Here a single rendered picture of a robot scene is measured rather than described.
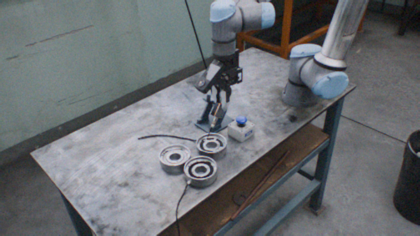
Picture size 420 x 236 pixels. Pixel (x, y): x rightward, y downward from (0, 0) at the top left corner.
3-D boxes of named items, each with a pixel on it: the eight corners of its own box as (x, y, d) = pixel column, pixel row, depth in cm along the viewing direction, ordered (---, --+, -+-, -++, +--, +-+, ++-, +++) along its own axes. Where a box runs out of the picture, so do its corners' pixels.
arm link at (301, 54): (309, 68, 147) (314, 37, 139) (326, 83, 137) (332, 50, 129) (282, 72, 145) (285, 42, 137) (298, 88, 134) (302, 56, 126)
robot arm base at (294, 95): (295, 85, 156) (298, 64, 150) (326, 97, 146) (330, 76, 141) (274, 98, 148) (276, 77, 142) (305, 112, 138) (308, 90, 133)
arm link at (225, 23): (242, 4, 99) (213, 9, 97) (242, 41, 105) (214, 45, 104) (233, -4, 105) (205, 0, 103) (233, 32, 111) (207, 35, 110)
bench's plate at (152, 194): (120, 267, 90) (119, 262, 89) (31, 157, 127) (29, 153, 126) (355, 88, 154) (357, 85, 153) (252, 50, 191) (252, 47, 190)
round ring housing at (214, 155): (233, 151, 121) (233, 142, 119) (211, 166, 116) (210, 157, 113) (212, 138, 128) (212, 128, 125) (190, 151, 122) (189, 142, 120)
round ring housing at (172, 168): (154, 165, 117) (152, 156, 115) (175, 148, 124) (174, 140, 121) (175, 179, 112) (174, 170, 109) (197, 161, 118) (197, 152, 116)
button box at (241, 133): (242, 143, 125) (242, 132, 122) (227, 134, 129) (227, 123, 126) (257, 133, 129) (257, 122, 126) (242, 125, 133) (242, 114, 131)
